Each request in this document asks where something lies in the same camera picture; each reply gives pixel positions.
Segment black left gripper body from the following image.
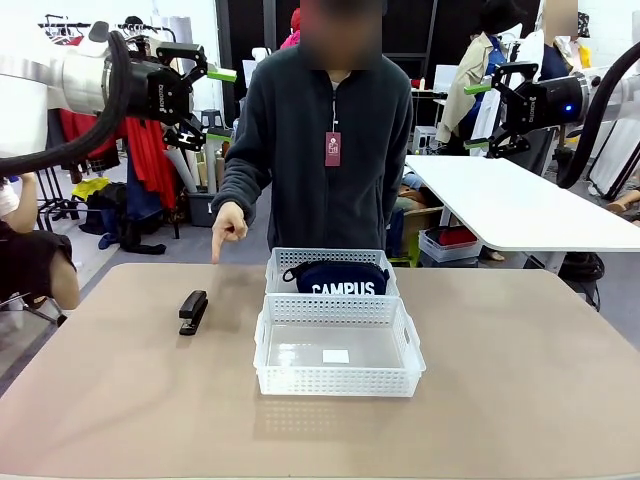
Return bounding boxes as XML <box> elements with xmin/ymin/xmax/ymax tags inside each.
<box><xmin>128</xmin><ymin>59</ymin><xmax>195</xmax><ymax>125</ymax></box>

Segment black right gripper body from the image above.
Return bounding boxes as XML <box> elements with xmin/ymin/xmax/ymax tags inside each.
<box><xmin>518</xmin><ymin>78</ymin><xmax>560</xmax><ymax>130</ymax></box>

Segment navy Campus pouch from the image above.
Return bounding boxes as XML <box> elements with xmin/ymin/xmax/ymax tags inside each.
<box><xmin>282</xmin><ymin>260</ymin><xmax>391</xmax><ymax>296</ymax></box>

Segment person's right forearm dark sleeve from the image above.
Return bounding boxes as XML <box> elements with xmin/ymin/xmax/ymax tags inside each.
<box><xmin>210</xmin><ymin>164</ymin><xmax>274</xmax><ymax>226</ymax></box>

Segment person's left forearm dark sleeve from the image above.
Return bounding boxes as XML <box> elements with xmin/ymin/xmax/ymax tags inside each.
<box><xmin>379</xmin><ymin>149</ymin><xmax>415</xmax><ymax>211</ymax></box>

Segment person's right hand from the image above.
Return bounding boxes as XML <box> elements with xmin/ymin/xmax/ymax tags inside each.
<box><xmin>210</xmin><ymin>203</ymin><xmax>250</xmax><ymax>265</ymax></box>

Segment dark plastic stool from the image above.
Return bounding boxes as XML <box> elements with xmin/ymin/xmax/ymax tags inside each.
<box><xmin>199</xmin><ymin>108</ymin><xmax>224</xmax><ymax>134</ymax></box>

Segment standing person in dark top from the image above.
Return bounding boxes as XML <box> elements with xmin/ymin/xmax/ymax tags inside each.
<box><xmin>537</xmin><ymin>0</ymin><xmax>581</xmax><ymax>81</ymax></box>

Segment brown cardboard tubes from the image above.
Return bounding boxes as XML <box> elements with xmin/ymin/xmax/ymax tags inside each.
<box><xmin>197</xmin><ymin>142</ymin><xmax>231</xmax><ymax>194</ymax></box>

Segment red hanging garment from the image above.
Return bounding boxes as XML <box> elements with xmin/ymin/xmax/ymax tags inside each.
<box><xmin>59</xmin><ymin>107</ymin><xmax>179</xmax><ymax>211</ymax></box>

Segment person in beige coat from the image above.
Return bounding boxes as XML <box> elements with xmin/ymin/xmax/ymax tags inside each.
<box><xmin>437</xmin><ymin>0</ymin><xmax>524</xmax><ymax>146</ymax></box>

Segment white table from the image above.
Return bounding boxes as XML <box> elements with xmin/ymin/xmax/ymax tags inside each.
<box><xmin>403</xmin><ymin>154</ymin><xmax>640</xmax><ymax>274</ymax></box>

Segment grey storage bin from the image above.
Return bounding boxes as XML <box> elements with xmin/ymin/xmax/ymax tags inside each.
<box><xmin>187</xmin><ymin>192</ymin><xmax>219</xmax><ymax>229</ymax></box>

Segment white reflector panel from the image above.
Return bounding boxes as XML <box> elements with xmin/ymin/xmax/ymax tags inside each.
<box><xmin>592</xmin><ymin>119</ymin><xmax>640</xmax><ymax>201</ymax></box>

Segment black clothes pile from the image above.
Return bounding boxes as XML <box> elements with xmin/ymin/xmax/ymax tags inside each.
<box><xmin>79</xmin><ymin>182</ymin><xmax>166</xmax><ymax>256</ymax></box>

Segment yellow cloth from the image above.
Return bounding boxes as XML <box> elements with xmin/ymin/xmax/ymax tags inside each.
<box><xmin>72</xmin><ymin>178</ymin><xmax>111</xmax><ymax>201</ymax></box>

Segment red cloth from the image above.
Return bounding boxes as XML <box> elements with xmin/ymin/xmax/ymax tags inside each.
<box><xmin>432</xmin><ymin>227</ymin><xmax>476</xmax><ymax>249</ymax></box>

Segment brown cardboard box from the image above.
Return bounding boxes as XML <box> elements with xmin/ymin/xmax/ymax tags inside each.
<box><xmin>399</xmin><ymin>207</ymin><xmax>444</xmax><ymax>251</ymax></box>

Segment white plastic crate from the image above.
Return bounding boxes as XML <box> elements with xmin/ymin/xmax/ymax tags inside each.
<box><xmin>418</xmin><ymin>227</ymin><xmax>485</xmax><ymax>262</ymax></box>

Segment person in dark fleece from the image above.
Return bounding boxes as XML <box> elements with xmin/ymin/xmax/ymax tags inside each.
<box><xmin>210</xmin><ymin>0</ymin><xmax>415</xmax><ymax>266</ymax></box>

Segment green plastic crate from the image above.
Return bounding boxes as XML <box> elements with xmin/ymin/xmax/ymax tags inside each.
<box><xmin>402</xmin><ymin>232</ymin><xmax>421</xmax><ymax>266</ymax></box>

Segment maroon hang tag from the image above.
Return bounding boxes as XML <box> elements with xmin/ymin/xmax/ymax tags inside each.
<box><xmin>324</xmin><ymin>131</ymin><xmax>342</xmax><ymax>167</ymax></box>

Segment black clothing rack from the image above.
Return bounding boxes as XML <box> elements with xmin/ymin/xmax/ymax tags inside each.
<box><xmin>37</xmin><ymin>164</ymin><xmax>69</xmax><ymax>231</ymax></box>

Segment white perforated plastic basket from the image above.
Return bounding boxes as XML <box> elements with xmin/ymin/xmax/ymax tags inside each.
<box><xmin>264</xmin><ymin>247</ymin><xmax>401</xmax><ymax>299</ymax></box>
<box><xmin>253</xmin><ymin>293</ymin><xmax>427</xmax><ymax>399</ymax></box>

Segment black stapler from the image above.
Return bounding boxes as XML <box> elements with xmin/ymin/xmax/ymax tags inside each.
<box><xmin>178</xmin><ymin>288</ymin><xmax>209</xmax><ymax>337</ymax></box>

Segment seated person in black skirt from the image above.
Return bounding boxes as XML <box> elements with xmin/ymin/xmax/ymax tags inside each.
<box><xmin>0</xmin><ymin>172</ymin><xmax>81</xmax><ymax>314</ymax></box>

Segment black chair base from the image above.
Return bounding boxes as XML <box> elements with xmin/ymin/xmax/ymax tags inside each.
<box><xmin>0</xmin><ymin>294</ymin><xmax>69</xmax><ymax>329</ymax></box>

